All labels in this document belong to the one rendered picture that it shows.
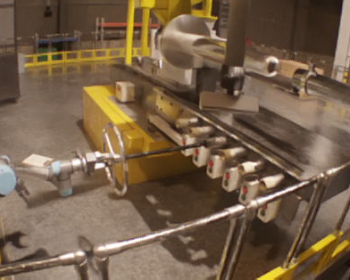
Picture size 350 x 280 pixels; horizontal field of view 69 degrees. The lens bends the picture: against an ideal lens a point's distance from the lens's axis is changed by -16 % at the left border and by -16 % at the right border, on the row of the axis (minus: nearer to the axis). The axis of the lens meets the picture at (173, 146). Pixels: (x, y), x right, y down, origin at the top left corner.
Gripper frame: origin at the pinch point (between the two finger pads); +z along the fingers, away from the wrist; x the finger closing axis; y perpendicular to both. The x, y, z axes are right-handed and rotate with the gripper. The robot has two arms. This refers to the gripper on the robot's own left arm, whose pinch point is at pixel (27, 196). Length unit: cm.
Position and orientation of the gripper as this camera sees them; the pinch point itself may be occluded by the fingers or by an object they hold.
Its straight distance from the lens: 201.1
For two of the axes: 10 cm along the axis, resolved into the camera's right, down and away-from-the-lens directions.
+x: -4.4, -2.9, 8.5
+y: 8.3, -4.9, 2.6
